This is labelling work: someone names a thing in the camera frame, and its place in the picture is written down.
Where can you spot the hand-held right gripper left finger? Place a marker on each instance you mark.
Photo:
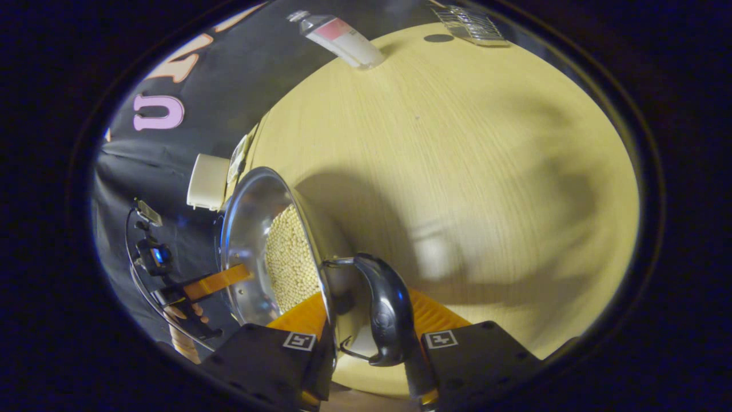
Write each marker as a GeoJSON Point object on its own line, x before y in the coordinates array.
{"type": "Point", "coordinates": [257, 360]}

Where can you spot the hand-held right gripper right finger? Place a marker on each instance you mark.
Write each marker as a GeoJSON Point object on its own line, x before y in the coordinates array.
{"type": "Point", "coordinates": [480, 360]}

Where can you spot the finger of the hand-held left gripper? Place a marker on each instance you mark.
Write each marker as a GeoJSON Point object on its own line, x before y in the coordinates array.
{"type": "Point", "coordinates": [220, 280]}

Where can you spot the white toaster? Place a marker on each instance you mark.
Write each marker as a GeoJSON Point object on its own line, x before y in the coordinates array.
{"type": "Point", "coordinates": [207, 183]}

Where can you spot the black backdrop cloth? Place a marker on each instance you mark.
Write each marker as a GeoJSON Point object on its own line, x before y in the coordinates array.
{"type": "Point", "coordinates": [189, 143]}

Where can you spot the white divided dish of beans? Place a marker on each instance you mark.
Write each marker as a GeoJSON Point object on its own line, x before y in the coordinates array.
{"type": "Point", "coordinates": [237, 160]}

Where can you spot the clear bottle with pink label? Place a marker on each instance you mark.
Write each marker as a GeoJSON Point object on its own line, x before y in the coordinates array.
{"type": "Point", "coordinates": [343, 40]}

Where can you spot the small black round disc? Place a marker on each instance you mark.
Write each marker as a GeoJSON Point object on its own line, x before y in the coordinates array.
{"type": "Point", "coordinates": [438, 38]}

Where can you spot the clear glass holder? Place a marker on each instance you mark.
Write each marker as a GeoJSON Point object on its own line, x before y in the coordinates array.
{"type": "Point", "coordinates": [472, 26]}

